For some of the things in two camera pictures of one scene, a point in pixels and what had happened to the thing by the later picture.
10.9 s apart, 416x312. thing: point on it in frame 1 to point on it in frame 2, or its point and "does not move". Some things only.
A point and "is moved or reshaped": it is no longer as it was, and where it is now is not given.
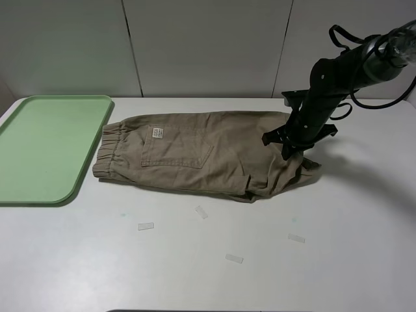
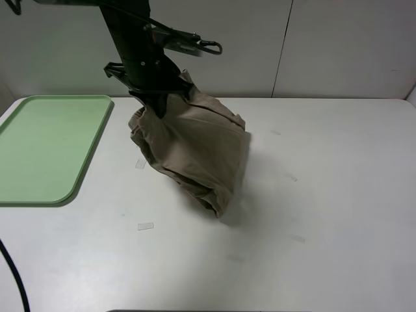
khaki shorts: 218,153 is moved or reshaped
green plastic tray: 45,142 does not move
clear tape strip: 145,225 does not move
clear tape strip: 296,238 does not move
